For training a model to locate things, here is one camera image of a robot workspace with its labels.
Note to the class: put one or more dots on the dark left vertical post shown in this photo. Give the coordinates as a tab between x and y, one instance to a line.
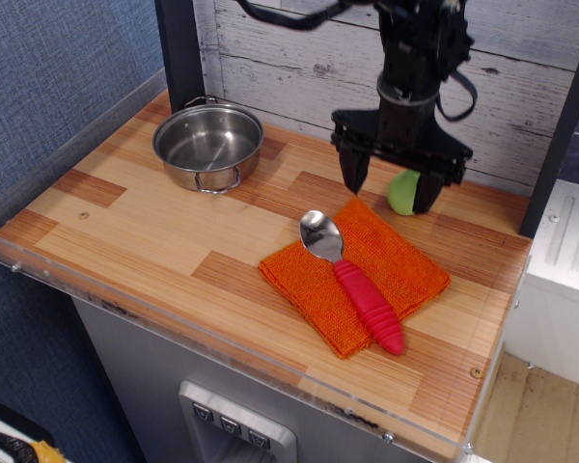
181	51

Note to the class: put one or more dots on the green toy pear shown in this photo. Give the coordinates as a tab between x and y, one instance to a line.
402	191

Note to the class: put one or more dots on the white ribbed side unit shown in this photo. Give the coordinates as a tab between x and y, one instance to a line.
542	328

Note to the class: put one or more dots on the grey cabinet with dispenser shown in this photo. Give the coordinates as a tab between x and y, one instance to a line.
185	403

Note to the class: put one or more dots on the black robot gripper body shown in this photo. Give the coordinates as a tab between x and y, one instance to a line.
403	131

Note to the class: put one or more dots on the clear acrylic table guard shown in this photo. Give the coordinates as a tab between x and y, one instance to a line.
109	226

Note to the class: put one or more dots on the dark right vertical post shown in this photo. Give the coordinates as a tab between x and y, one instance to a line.
553	160

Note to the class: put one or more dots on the dark vertical post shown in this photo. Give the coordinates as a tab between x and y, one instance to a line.
181	51
553	160

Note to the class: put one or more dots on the orange knitted cloth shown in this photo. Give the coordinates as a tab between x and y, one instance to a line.
406	277

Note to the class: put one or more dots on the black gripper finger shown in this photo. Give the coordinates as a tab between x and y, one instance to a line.
355	166
428	189

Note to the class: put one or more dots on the red-handled metal spoon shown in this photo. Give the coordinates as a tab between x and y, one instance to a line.
322	238

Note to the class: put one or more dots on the small stainless steel pan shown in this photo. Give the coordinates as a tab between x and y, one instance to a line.
209	147

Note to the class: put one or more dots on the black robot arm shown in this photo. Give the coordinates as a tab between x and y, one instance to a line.
424	43

